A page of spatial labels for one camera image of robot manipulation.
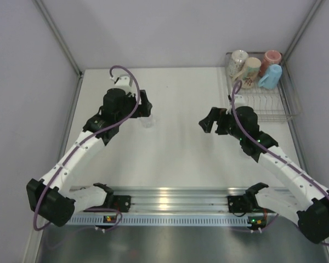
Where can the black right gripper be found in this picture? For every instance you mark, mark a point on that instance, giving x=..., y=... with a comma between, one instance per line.
x=216, y=114

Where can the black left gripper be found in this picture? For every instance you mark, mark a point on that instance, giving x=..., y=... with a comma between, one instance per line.
x=146, y=106

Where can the clear glass cup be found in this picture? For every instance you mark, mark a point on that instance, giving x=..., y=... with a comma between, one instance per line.
x=148, y=122

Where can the beige tall patterned mug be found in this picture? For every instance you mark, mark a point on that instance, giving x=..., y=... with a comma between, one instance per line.
x=249, y=73

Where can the white mug orange inside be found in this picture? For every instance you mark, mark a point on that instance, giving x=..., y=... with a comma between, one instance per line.
x=236, y=62

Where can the light blue white cup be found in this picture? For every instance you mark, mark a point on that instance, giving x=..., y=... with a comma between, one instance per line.
x=271, y=77

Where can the pink patterned mug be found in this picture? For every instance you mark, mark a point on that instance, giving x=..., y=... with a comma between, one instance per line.
x=270, y=57

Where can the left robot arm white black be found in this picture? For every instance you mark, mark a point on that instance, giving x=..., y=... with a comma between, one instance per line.
x=51, y=197

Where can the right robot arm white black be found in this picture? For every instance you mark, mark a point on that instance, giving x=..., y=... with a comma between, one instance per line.
x=308, y=207

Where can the metal wire dish rack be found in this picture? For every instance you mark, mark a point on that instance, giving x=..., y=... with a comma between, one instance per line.
x=275, y=105

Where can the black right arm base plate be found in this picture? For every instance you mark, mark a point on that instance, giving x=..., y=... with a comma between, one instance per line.
x=242, y=205

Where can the aluminium mounting rail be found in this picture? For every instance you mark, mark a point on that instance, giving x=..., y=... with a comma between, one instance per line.
x=166, y=200

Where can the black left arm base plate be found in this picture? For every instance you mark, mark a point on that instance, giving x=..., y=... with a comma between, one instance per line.
x=121, y=203

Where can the grey slotted cable duct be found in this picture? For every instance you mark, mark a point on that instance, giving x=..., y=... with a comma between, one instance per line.
x=160, y=220

